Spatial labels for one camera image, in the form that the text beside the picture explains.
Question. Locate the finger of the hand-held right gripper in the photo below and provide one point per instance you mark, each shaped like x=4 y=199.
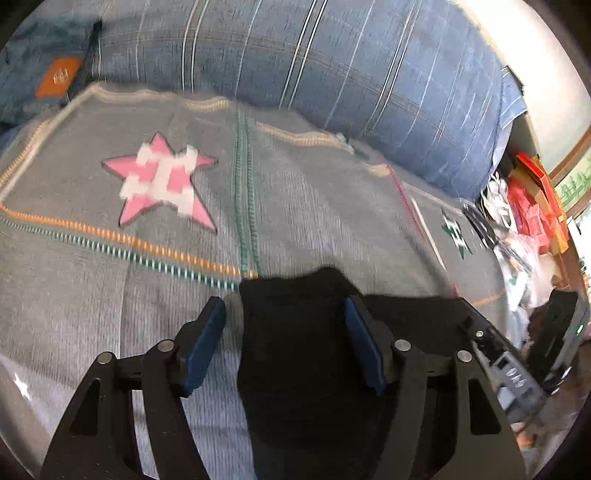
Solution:
x=482 y=330

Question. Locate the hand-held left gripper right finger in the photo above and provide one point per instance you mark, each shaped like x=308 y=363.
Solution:
x=364 y=346

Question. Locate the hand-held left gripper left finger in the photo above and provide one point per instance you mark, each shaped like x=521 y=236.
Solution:
x=203 y=346

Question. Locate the black pants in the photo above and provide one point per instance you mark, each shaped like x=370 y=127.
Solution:
x=300 y=369

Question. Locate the clear plastic bag pile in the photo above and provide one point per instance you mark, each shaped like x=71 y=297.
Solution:
x=526 y=272

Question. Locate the red and orange boxes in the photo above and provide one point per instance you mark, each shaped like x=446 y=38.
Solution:
x=561 y=230

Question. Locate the red packets bag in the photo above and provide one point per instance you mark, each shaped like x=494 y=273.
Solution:
x=531 y=214

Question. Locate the white plastic bag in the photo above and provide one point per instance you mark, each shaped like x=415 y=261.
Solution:
x=494 y=196

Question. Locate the framed bamboo picture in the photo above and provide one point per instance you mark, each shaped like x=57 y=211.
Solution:
x=575 y=182

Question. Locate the long red box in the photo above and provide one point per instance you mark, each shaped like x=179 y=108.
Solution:
x=538 y=177

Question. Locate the grey star print bedsheet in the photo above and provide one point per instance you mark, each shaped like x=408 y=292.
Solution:
x=300 y=203

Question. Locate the blue striped bolster pillow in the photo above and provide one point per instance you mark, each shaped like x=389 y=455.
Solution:
x=323 y=60

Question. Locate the blue jeans with orange label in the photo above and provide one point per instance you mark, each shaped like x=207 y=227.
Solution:
x=27 y=78

